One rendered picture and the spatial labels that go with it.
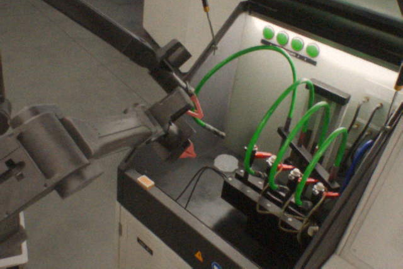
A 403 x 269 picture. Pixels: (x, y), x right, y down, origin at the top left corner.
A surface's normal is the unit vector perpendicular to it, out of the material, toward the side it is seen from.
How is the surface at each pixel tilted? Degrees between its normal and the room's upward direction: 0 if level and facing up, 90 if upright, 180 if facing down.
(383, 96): 90
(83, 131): 47
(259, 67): 90
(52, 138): 37
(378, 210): 76
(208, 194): 0
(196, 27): 90
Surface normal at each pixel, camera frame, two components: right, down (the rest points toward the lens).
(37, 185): 0.13, -0.15
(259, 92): -0.68, 0.31
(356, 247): -0.63, 0.10
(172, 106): -0.10, 0.01
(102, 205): 0.12, -0.85
